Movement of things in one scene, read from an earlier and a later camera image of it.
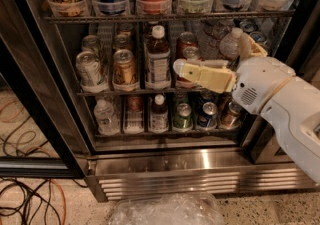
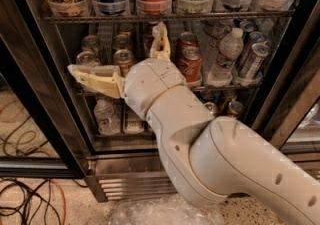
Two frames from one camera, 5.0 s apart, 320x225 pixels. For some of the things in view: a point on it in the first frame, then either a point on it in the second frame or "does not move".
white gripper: x=260 y=80 → x=149 y=81
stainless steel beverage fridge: x=150 y=133 does not move
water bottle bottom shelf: x=108 y=120 does not move
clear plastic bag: x=168 y=209 does not move
